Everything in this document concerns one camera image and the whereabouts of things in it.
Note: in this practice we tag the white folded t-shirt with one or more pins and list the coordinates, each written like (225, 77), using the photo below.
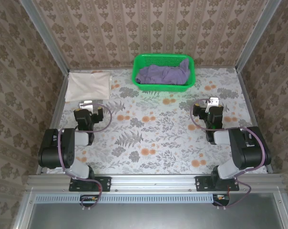
(88, 86)

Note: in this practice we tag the aluminium table side rail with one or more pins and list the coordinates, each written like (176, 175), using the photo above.
(250, 107)
(56, 112)

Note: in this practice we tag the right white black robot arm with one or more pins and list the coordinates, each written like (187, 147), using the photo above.
(251, 155)

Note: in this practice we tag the long aluminium mounting rail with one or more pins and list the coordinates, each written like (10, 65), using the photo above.
(153, 182)

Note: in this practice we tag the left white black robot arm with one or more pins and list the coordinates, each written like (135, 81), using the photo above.
(53, 152)

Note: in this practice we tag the grey metal sheet panel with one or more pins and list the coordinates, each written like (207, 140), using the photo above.
(153, 217)

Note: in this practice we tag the green plastic basket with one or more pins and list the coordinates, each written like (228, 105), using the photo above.
(163, 87)

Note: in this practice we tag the purple printed t-shirt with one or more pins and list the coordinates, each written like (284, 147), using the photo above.
(163, 75)

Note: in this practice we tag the aluminium frame post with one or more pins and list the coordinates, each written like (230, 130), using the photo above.
(256, 35)
(48, 40)

